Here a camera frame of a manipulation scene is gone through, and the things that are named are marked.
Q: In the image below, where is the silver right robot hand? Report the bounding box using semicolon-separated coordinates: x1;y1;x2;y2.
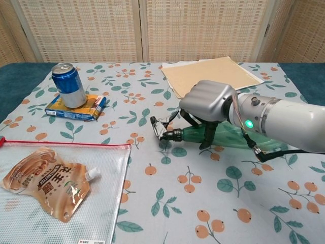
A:
178;80;239;150

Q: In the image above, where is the green plastic spray bottle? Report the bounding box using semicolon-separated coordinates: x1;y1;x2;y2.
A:
150;111;287;150

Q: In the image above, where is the tan paper folder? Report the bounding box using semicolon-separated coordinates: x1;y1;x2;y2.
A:
161;56;259;100

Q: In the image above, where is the woven bamboo folding screen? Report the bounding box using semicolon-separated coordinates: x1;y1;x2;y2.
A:
0;0;325;64

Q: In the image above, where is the floral fruit print tablecloth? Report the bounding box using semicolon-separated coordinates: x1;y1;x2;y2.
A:
0;62;325;244

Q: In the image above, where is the blue and yellow snack packet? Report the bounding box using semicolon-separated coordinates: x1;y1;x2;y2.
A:
45;94;107;121

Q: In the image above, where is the clear mesh zipper pouch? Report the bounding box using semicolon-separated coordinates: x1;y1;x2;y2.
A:
0;136;132;244

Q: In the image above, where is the blue and silver drink can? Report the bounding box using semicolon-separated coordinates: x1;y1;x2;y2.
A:
51;63;88;108

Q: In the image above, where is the brown peanut butter spout pouch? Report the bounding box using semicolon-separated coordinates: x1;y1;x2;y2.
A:
2;146;101;223

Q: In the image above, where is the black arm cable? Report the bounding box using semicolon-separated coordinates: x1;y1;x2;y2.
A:
243;133;325;162

